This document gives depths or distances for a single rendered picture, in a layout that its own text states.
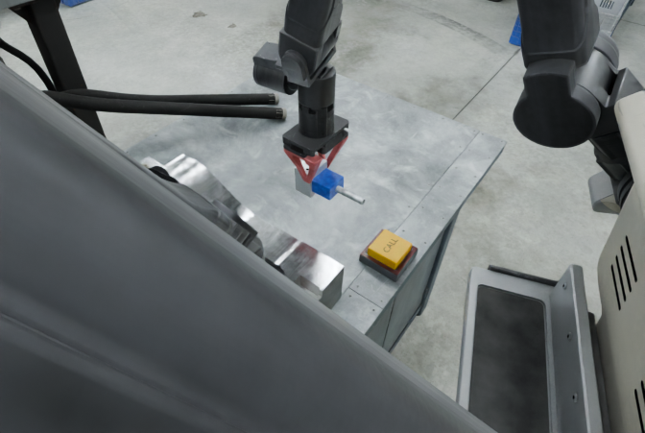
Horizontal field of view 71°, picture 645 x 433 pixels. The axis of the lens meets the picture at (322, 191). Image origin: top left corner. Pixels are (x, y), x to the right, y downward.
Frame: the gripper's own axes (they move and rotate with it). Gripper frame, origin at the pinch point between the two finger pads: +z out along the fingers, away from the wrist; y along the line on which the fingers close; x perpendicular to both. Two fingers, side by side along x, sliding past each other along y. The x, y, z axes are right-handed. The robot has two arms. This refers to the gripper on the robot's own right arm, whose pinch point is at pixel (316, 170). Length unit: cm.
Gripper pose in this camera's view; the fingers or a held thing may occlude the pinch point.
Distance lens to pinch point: 79.9
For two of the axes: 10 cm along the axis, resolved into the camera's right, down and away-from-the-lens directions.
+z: -0.1, 7.3, 6.9
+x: 8.0, 4.2, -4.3
